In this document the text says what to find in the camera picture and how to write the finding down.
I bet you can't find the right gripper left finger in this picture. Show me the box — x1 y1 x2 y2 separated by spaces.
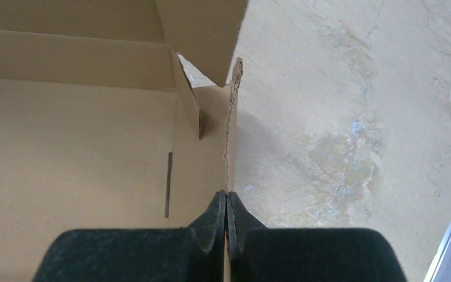
33 190 226 281

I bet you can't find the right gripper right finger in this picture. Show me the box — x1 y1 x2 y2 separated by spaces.
226 192 406 281

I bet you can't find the brown cardboard box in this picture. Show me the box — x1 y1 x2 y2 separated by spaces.
0 1 248 281

